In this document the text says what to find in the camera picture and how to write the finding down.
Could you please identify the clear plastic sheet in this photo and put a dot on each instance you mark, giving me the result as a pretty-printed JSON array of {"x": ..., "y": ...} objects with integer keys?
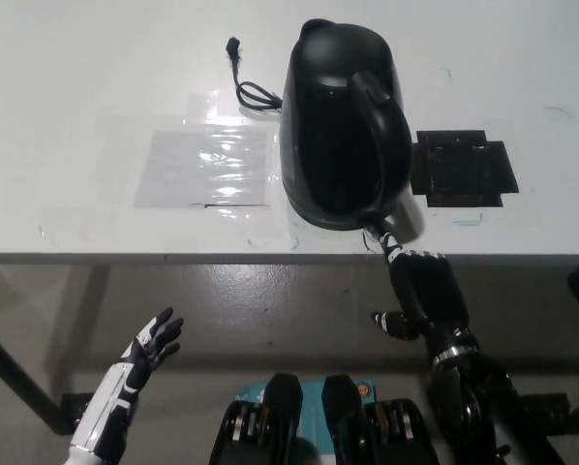
[{"x": 202, "y": 169}]

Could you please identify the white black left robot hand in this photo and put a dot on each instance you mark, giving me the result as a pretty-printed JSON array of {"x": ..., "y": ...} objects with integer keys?
[{"x": 130, "y": 373}]

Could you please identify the thin black thread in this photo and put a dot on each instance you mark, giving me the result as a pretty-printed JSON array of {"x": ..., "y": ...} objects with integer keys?
[{"x": 367, "y": 242}]

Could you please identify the black tape square patch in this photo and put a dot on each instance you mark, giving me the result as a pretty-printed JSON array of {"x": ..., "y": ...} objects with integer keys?
[{"x": 464, "y": 169}]

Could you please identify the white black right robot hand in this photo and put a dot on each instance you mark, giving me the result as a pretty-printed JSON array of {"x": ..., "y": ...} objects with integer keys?
[{"x": 430, "y": 295}]

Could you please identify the black table foot plate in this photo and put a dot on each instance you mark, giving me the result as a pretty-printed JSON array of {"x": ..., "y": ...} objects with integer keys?
[
  {"x": 551, "y": 404},
  {"x": 71, "y": 412}
]

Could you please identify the black electric kettle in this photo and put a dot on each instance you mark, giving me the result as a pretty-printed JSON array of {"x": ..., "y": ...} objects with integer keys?
[{"x": 338, "y": 145}]

